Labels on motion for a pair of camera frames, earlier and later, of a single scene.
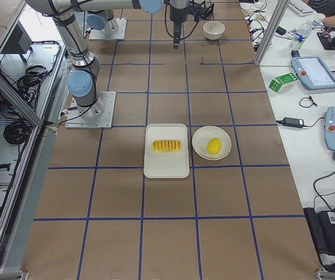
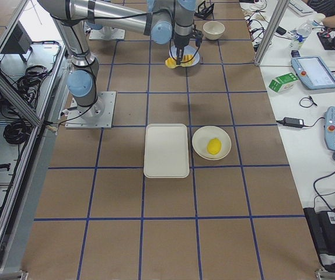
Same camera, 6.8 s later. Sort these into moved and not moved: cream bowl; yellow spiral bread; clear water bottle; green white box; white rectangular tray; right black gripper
Moved: yellow spiral bread; right black gripper
Not moved: clear water bottle; cream bowl; white rectangular tray; green white box
